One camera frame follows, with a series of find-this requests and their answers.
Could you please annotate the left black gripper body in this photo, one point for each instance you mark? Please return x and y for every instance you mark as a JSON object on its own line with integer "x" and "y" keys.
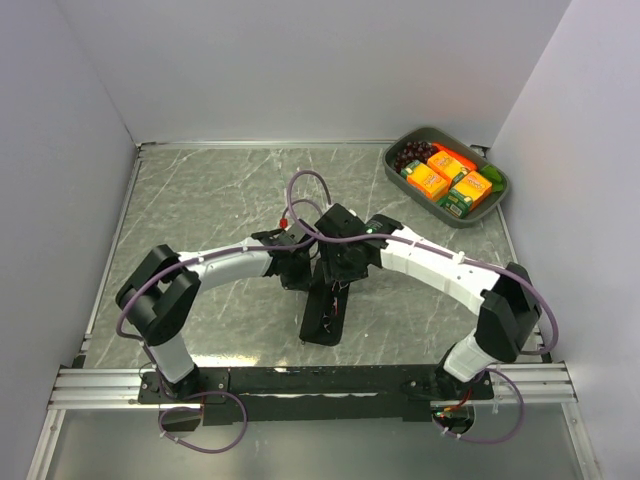
{"x": 299, "y": 276}

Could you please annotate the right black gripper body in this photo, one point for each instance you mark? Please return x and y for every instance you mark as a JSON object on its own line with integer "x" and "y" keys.
{"x": 338, "y": 264}

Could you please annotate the black zippered tool case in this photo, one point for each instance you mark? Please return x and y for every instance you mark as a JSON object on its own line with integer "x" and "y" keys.
{"x": 325, "y": 310}

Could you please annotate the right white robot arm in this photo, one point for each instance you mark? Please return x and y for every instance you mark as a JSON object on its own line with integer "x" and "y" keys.
{"x": 506, "y": 310}

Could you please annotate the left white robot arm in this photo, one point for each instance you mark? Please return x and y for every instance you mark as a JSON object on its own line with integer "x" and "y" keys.
{"x": 156, "y": 300}

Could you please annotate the orange juice carton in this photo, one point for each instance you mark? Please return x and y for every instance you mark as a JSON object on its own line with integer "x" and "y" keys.
{"x": 467, "y": 194}
{"x": 448, "y": 167}
{"x": 425, "y": 180}

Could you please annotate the dark red grapes bunch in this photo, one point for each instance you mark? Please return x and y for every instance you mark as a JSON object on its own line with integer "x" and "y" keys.
{"x": 419, "y": 151}

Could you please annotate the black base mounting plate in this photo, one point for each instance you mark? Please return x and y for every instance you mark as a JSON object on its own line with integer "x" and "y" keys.
{"x": 405, "y": 392}

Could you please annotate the grey plastic tray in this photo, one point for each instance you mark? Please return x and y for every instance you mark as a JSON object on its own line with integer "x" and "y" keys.
{"x": 431, "y": 134}

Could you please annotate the orange carrot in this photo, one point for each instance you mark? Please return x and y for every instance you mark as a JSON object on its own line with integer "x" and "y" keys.
{"x": 459, "y": 157}

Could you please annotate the green leaf vegetable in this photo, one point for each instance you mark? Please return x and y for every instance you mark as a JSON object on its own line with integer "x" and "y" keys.
{"x": 494, "y": 176}

